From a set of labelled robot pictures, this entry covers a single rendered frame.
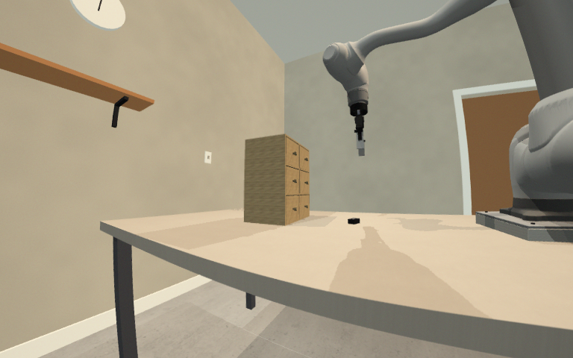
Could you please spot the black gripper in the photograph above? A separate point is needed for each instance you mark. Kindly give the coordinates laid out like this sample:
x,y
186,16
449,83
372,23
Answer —
x,y
360,109

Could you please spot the small wooden chest of drawers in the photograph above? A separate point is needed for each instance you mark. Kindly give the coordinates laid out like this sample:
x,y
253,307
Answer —
x,y
265,180

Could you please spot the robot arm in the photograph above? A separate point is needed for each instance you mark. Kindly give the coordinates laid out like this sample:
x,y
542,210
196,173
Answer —
x,y
541,167

